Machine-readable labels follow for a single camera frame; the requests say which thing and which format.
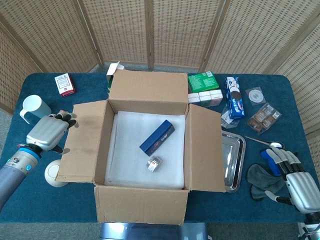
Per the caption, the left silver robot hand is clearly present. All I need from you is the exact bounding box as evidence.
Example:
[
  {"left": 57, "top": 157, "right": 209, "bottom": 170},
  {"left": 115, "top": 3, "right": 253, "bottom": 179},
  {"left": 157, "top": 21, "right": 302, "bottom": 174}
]
[{"left": 25, "top": 109, "right": 78, "bottom": 154}]

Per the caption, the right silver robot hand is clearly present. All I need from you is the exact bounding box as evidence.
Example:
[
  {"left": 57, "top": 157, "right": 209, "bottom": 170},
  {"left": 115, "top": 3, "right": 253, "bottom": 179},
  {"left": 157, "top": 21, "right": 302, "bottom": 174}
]
[{"left": 264, "top": 146, "right": 320, "bottom": 213}]

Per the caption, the large brown cardboard box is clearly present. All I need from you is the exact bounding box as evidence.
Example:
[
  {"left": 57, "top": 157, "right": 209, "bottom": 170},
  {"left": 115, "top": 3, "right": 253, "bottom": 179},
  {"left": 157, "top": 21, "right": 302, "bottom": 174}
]
[{"left": 55, "top": 69, "right": 227, "bottom": 225}]

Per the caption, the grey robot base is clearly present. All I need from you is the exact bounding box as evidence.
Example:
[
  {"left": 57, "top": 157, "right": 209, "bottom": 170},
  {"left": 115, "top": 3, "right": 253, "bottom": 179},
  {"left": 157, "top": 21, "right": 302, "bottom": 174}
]
[{"left": 99, "top": 222, "right": 208, "bottom": 240}]

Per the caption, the small red white box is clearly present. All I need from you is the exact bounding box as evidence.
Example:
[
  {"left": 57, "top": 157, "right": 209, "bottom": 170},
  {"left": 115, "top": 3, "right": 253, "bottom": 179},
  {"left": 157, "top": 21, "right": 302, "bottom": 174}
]
[{"left": 54, "top": 72, "right": 76, "bottom": 98}]

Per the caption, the long dark blue box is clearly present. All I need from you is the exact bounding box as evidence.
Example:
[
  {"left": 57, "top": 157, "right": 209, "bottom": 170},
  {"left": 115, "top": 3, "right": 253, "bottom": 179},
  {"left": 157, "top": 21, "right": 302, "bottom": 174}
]
[{"left": 139, "top": 119, "right": 175, "bottom": 154}]

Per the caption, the small clear packet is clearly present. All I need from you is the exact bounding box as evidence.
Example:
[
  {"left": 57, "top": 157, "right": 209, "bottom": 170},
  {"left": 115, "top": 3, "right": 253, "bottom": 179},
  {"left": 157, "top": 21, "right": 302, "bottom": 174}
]
[{"left": 146, "top": 155, "right": 163, "bottom": 173}]

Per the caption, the blue cookie package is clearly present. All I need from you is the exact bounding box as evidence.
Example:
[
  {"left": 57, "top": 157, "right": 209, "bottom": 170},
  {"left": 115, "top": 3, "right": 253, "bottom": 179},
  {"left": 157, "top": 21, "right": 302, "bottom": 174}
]
[{"left": 224, "top": 76, "right": 246, "bottom": 120}]

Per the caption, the green cardboard box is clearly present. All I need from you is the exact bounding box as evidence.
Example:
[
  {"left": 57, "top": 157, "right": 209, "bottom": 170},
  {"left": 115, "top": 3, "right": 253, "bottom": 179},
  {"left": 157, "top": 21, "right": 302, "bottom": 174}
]
[{"left": 187, "top": 70, "right": 220, "bottom": 93}]

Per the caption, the white plastic mug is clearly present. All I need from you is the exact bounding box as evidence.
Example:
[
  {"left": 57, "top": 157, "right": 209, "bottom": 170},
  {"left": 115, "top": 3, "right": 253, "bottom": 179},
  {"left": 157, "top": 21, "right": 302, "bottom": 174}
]
[{"left": 19, "top": 94, "right": 52, "bottom": 125}]

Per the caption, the white round dome object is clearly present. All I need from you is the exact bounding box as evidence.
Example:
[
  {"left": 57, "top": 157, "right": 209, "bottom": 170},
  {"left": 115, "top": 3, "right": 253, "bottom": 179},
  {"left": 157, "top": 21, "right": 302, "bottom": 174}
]
[{"left": 44, "top": 159, "right": 70, "bottom": 188}]

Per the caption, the grey cloth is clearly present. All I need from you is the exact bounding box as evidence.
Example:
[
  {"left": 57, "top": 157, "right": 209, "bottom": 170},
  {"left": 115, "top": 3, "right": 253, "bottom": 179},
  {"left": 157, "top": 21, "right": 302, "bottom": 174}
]
[{"left": 247, "top": 163, "right": 287, "bottom": 202}]

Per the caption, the metal spoon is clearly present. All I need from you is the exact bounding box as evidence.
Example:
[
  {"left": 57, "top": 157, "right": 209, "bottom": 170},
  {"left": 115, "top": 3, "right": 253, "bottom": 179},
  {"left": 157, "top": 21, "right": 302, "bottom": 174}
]
[{"left": 244, "top": 135, "right": 285, "bottom": 149}]

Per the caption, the blue tablecloth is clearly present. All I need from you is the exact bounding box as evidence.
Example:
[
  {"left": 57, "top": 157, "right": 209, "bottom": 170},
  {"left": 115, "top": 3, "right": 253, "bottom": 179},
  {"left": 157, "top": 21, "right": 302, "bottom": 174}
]
[{"left": 0, "top": 72, "right": 320, "bottom": 224}]

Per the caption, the stainless steel tray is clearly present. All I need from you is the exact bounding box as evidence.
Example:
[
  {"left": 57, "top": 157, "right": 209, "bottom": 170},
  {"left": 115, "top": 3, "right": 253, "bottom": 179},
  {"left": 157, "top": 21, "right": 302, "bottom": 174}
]
[{"left": 221, "top": 129, "right": 247, "bottom": 193}]

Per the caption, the brown snacks clear package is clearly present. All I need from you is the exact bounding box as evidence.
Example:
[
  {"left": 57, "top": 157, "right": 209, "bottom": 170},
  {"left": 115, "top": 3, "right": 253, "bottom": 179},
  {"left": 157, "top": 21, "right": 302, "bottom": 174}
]
[{"left": 246, "top": 102, "right": 283, "bottom": 135}]

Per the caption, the white foam sheet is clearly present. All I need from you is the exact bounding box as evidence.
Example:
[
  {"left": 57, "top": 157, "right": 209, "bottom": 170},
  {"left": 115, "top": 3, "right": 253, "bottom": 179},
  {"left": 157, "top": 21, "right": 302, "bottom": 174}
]
[{"left": 104, "top": 110, "right": 186, "bottom": 190}]

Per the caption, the white carton with sponges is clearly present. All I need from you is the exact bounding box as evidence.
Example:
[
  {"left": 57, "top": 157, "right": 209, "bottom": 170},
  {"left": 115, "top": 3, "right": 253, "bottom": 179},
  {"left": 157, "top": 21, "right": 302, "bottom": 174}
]
[{"left": 106, "top": 61, "right": 125, "bottom": 95}]

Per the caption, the clear plastic packet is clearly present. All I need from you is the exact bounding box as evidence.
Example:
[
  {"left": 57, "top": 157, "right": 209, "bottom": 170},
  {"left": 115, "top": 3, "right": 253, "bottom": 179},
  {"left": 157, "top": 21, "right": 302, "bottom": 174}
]
[{"left": 220, "top": 106, "right": 238, "bottom": 129}]

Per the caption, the round disc in clear bag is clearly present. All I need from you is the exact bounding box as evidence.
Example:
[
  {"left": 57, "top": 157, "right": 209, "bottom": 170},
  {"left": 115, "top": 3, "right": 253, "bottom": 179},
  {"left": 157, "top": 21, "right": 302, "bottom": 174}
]
[{"left": 244, "top": 86, "right": 267, "bottom": 106}]

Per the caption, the white tissue multipack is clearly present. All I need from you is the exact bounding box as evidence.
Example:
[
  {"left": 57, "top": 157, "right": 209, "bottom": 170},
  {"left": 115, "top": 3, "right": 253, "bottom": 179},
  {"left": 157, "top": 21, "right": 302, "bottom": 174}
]
[{"left": 187, "top": 89, "right": 224, "bottom": 108}]

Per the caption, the woven folding screen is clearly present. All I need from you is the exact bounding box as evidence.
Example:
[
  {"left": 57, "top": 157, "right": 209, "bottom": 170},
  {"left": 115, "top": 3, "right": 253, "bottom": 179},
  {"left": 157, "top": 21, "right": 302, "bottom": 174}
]
[{"left": 0, "top": 0, "right": 320, "bottom": 151}]

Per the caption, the blue handled tool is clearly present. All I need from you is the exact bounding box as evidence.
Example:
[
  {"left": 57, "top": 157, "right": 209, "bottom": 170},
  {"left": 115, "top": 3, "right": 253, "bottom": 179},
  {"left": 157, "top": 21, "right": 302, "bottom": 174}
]
[{"left": 260, "top": 149, "right": 283, "bottom": 177}]

